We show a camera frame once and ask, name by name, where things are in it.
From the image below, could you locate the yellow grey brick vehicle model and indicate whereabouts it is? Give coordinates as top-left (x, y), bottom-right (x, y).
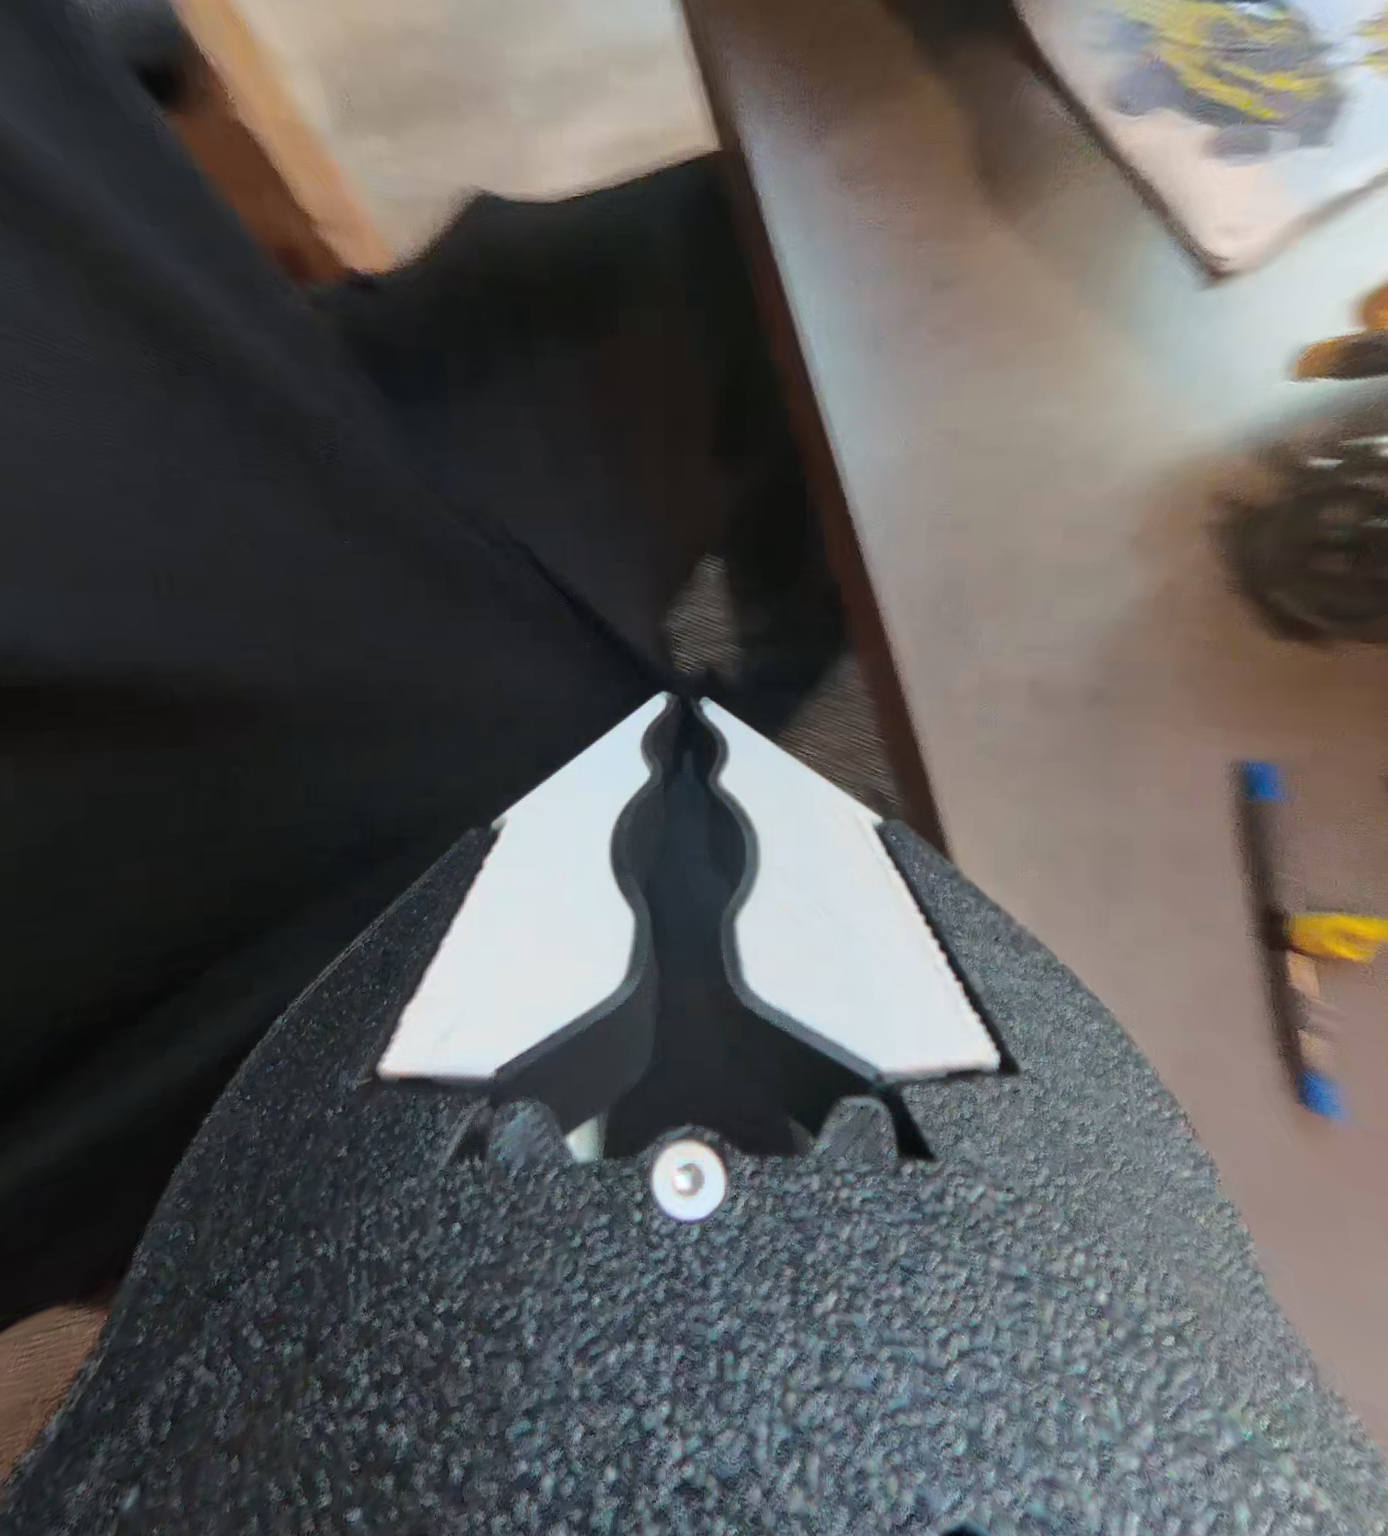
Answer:
top-left (1216, 245), bottom-right (1388, 656)

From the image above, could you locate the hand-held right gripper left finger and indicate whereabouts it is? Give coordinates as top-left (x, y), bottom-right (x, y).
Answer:
top-left (375, 692), bottom-right (691, 1096)

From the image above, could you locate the instruction booklet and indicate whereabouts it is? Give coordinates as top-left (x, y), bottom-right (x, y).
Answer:
top-left (1017, 0), bottom-right (1388, 280)

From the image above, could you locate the black axle with blue ends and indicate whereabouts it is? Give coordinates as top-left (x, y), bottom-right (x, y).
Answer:
top-left (1235, 759), bottom-right (1388, 1125)

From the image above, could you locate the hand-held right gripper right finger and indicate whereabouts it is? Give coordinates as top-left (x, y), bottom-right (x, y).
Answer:
top-left (688, 694), bottom-right (1005, 1096)

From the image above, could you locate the person's black clothing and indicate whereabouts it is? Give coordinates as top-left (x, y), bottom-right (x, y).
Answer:
top-left (0, 0), bottom-right (852, 1376)

